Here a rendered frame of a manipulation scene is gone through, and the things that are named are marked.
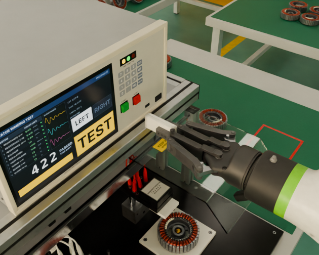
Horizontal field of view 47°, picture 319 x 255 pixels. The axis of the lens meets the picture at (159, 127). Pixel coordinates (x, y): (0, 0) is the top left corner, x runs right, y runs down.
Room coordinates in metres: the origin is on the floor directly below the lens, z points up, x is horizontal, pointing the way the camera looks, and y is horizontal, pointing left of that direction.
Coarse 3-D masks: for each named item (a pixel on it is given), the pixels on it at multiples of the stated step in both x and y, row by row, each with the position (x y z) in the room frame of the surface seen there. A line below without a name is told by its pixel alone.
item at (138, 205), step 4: (128, 200) 0.65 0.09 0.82; (124, 204) 0.64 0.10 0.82; (128, 204) 0.64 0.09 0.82; (136, 204) 0.64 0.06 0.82; (140, 204) 0.64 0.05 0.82; (124, 208) 0.63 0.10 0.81; (128, 208) 0.62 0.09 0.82; (132, 208) 0.62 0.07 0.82; (136, 208) 0.62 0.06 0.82; (140, 208) 0.63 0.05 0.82; (144, 208) 0.64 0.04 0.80; (148, 208) 0.65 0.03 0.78; (124, 212) 0.63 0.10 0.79; (128, 212) 0.62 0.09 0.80; (132, 212) 0.61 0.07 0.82; (136, 212) 0.61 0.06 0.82; (140, 212) 0.63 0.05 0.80; (144, 212) 0.64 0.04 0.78; (124, 216) 0.63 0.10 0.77; (128, 216) 0.62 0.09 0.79; (132, 216) 0.61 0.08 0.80; (136, 216) 0.61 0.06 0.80; (140, 216) 0.62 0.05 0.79; (132, 220) 0.61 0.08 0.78; (136, 220) 0.61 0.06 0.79
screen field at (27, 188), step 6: (66, 156) 0.48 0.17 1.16; (72, 156) 0.49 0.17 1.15; (60, 162) 0.47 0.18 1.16; (66, 162) 0.48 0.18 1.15; (54, 168) 0.46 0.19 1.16; (42, 174) 0.44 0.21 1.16; (48, 174) 0.45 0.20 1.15; (36, 180) 0.43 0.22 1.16; (42, 180) 0.44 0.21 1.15; (30, 186) 0.42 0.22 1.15; (24, 192) 0.41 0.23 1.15
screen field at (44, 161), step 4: (52, 152) 0.46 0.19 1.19; (56, 152) 0.47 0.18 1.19; (48, 156) 0.46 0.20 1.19; (52, 156) 0.46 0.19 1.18; (56, 156) 0.47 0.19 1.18; (40, 160) 0.44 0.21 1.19; (44, 160) 0.45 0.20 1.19; (48, 160) 0.45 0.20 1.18; (52, 160) 0.46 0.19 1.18; (36, 164) 0.44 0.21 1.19; (40, 164) 0.44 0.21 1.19; (44, 164) 0.45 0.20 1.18; (48, 164) 0.45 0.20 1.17; (32, 168) 0.43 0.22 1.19; (36, 168) 0.43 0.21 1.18; (40, 168) 0.44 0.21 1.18; (44, 168) 0.45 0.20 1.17; (32, 172) 0.43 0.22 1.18; (36, 172) 0.43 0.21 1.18; (32, 176) 0.43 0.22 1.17
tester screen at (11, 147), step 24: (72, 96) 0.52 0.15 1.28; (96, 96) 0.56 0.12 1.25; (24, 120) 0.44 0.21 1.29; (48, 120) 0.47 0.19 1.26; (96, 120) 0.55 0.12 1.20; (0, 144) 0.40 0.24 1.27; (24, 144) 0.43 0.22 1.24; (48, 144) 0.46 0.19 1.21; (72, 144) 0.50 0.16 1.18; (96, 144) 0.54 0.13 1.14; (24, 168) 0.42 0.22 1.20; (48, 168) 0.45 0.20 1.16
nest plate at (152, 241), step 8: (176, 208) 0.65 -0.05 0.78; (200, 224) 0.60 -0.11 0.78; (152, 232) 0.57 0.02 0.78; (168, 232) 0.57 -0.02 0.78; (200, 232) 0.57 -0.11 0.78; (208, 232) 0.57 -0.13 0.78; (144, 240) 0.55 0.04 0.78; (152, 240) 0.55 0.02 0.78; (200, 240) 0.55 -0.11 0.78; (208, 240) 0.55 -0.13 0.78; (152, 248) 0.52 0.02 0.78; (160, 248) 0.52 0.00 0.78; (192, 248) 0.52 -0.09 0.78; (200, 248) 0.52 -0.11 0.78
